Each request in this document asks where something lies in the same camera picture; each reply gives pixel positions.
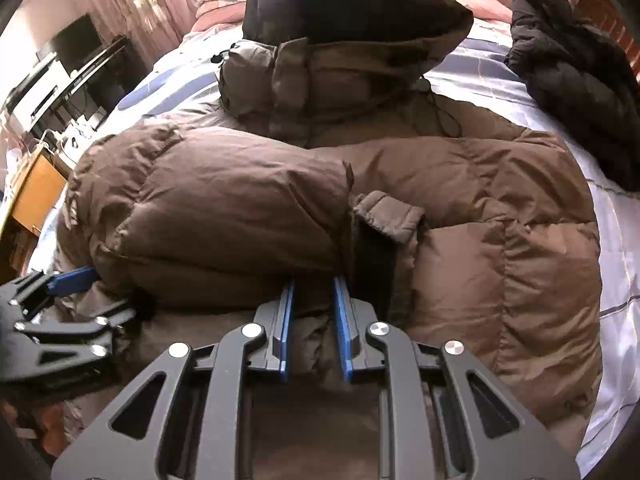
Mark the brown puffer jacket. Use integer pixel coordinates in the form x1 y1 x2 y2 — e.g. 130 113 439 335
52 0 604 480

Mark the wooden nightstand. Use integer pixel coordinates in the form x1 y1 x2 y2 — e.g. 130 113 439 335
1 145 67 283

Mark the white blue striped bed sheet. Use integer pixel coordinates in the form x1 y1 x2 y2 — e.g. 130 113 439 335
24 14 640 476

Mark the black jacket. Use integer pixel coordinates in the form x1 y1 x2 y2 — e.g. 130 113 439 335
504 0 639 192

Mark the black desk with monitor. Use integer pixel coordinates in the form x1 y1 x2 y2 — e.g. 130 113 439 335
2 14 145 139

